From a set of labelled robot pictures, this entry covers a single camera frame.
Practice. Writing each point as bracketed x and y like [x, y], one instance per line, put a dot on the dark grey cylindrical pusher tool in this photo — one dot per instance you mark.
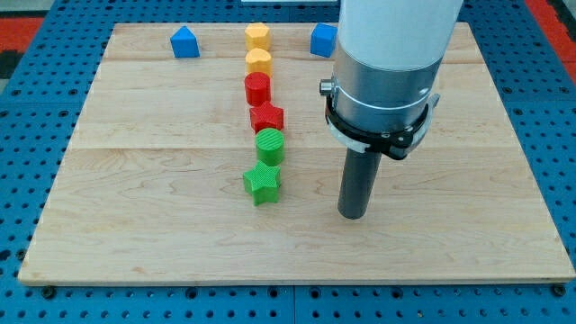
[359, 173]

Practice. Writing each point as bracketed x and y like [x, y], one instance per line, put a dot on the red cylinder block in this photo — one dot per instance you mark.
[257, 88]

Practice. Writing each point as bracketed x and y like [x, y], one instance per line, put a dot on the blue pentagon house block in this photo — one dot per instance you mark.
[184, 44]

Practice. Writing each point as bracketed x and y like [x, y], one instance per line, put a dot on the green star block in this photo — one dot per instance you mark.
[262, 183]

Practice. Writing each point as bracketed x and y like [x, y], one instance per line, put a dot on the yellow hexagon block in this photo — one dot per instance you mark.
[257, 36]

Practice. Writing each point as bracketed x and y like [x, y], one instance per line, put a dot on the red star block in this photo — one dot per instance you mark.
[266, 115]

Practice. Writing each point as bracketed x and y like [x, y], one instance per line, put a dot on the green cylinder block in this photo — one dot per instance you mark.
[270, 146]

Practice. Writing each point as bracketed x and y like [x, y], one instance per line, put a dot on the blue cube block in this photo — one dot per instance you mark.
[323, 40]

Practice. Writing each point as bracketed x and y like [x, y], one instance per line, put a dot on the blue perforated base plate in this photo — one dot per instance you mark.
[39, 109]

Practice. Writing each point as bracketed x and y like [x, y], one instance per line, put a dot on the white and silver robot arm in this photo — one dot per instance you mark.
[379, 98]

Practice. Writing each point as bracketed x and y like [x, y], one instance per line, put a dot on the light wooden board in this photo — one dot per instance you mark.
[150, 190]

